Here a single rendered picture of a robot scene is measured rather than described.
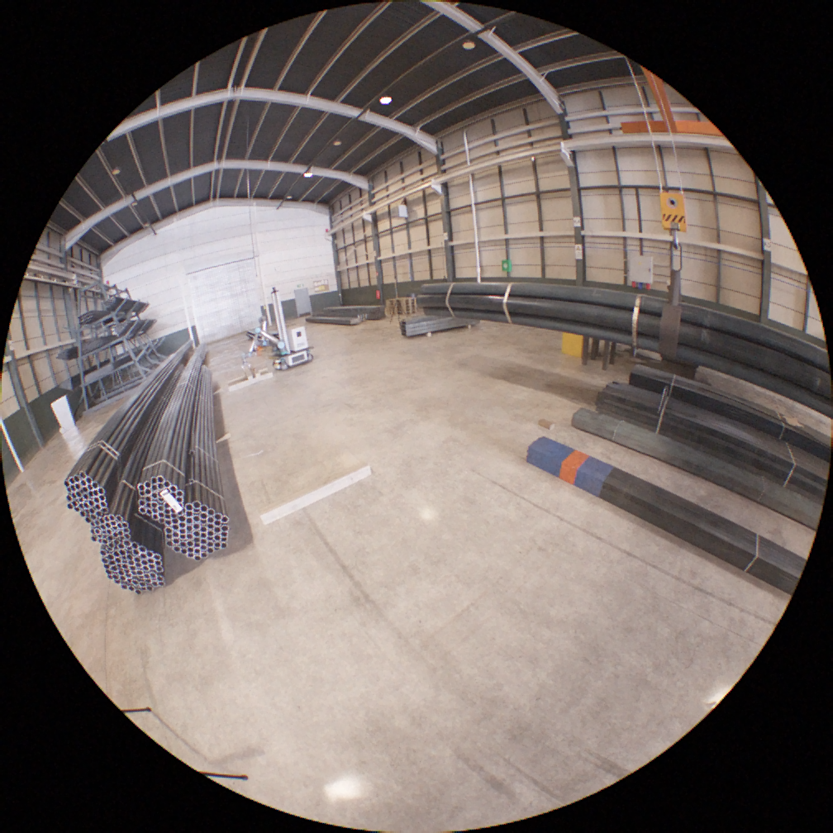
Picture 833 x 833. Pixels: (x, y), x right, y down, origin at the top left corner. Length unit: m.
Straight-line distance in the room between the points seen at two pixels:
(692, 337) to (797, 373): 0.91
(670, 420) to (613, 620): 2.02
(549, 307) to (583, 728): 2.89
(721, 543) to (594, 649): 1.18
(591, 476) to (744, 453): 1.74
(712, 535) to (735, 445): 1.16
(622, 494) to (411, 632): 1.67
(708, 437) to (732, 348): 1.09
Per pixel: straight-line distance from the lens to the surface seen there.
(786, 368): 2.56
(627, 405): 3.25
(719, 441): 3.27
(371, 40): 11.00
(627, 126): 10.46
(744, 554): 2.48
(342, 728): 1.59
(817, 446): 4.28
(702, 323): 2.52
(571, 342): 6.19
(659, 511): 2.33
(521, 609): 1.72
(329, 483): 2.44
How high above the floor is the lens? 1.52
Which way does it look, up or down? 26 degrees down
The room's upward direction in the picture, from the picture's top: 6 degrees counter-clockwise
